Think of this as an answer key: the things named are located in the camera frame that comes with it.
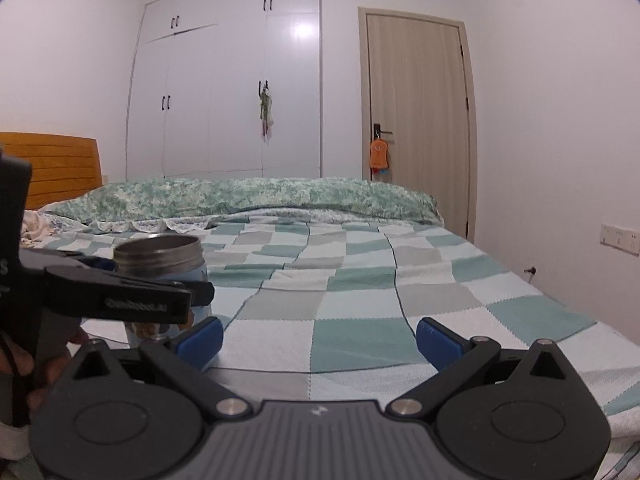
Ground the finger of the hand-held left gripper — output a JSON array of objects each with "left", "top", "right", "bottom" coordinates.
[
  {"left": 44, "top": 266, "right": 216, "bottom": 324},
  {"left": 20, "top": 249, "right": 119, "bottom": 277}
]

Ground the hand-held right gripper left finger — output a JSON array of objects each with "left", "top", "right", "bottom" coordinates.
[{"left": 60, "top": 317, "right": 252, "bottom": 424}]

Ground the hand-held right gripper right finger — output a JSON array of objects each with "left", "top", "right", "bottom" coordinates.
[{"left": 386, "top": 317, "right": 578, "bottom": 418}]

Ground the blue cup with metal rim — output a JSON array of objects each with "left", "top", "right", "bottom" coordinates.
[{"left": 114, "top": 234, "right": 209, "bottom": 344}]

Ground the person's left hand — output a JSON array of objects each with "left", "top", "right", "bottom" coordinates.
[{"left": 0, "top": 327, "right": 94, "bottom": 413}]

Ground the cream patterned cloth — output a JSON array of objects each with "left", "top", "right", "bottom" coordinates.
[{"left": 19, "top": 209, "right": 57, "bottom": 249}]

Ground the orange wooden headboard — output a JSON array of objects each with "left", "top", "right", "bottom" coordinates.
[{"left": 0, "top": 131, "right": 104, "bottom": 211}]

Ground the green checked blanket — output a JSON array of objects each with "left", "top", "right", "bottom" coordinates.
[{"left": 20, "top": 214, "right": 640, "bottom": 480}]

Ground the green floral quilt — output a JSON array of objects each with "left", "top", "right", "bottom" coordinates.
[{"left": 39, "top": 176, "right": 445, "bottom": 234}]

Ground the orange hanging plush toy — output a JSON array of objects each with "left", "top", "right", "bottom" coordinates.
[{"left": 369, "top": 137, "right": 392, "bottom": 181}]

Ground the white wardrobe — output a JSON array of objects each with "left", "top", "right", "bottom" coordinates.
[{"left": 125, "top": 0, "right": 322, "bottom": 182}]

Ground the green hanging ornament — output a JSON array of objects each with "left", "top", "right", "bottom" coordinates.
[{"left": 257, "top": 81, "right": 275, "bottom": 144}]

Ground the beige wooden door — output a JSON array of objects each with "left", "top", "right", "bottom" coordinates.
[{"left": 357, "top": 6, "right": 477, "bottom": 244}]

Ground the white wall socket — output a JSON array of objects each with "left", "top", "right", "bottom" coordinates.
[{"left": 598, "top": 222, "right": 640, "bottom": 256}]

